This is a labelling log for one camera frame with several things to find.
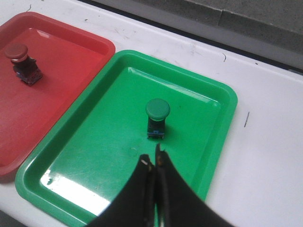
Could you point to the red mushroom push button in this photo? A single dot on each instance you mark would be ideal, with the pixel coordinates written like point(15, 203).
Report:
point(24, 66)

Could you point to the green plastic tray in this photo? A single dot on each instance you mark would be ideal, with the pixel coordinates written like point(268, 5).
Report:
point(86, 158)

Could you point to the red plastic tray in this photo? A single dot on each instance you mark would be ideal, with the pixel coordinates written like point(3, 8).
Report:
point(69, 59)

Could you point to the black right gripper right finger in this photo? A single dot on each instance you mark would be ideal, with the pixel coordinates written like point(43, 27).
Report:
point(177, 204)

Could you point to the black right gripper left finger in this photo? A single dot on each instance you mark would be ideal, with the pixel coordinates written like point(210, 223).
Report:
point(134, 206)

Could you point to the green mushroom push button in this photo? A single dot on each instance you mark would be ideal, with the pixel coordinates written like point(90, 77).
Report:
point(157, 111)

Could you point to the grey stone counter ledge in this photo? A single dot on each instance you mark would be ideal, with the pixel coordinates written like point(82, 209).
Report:
point(267, 30)

